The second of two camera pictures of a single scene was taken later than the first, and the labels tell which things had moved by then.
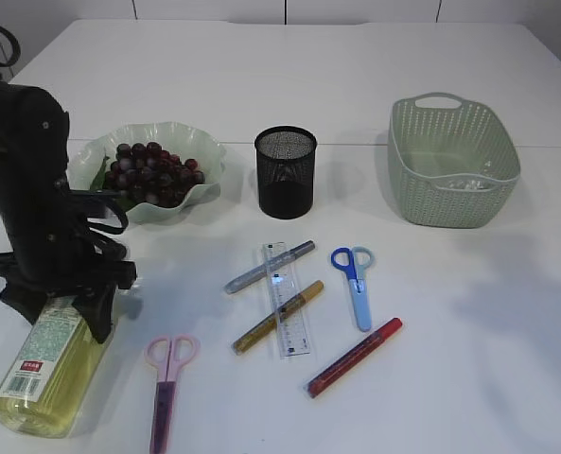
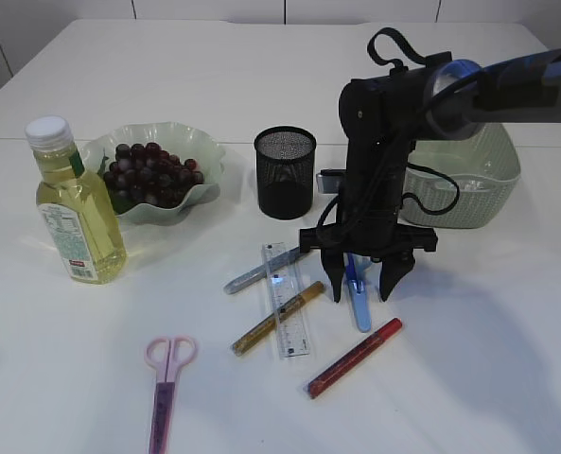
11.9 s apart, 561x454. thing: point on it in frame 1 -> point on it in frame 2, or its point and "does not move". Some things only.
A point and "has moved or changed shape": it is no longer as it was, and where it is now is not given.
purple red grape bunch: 149,174 does not move
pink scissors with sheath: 167,357 does not move
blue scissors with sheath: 355,260 does not move
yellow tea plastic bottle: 45,391 has moved or changed shape
